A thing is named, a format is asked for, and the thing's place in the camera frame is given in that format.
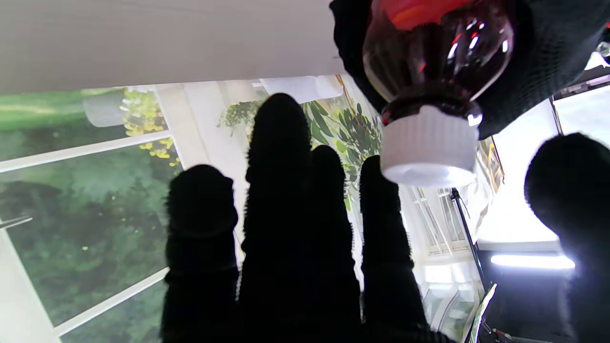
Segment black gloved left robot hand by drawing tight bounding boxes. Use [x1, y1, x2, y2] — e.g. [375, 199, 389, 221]
[329, 0, 610, 140]

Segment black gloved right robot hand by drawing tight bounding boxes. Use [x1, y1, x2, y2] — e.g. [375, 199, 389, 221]
[161, 93, 610, 343]

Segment red transparent sample bottle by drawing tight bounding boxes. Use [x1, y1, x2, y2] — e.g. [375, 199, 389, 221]
[362, 0, 515, 125]

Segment white bottle cap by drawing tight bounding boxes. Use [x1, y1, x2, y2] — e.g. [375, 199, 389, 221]
[380, 105, 479, 188]

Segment tall leafy green plant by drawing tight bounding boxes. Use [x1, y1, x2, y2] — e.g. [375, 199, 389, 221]
[217, 93, 384, 210]

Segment black light stand pole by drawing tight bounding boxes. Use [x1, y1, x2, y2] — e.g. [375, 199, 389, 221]
[450, 187, 491, 291]

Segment bright studio light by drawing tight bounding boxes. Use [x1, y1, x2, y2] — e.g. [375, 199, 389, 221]
[491, 254, 576, 270]

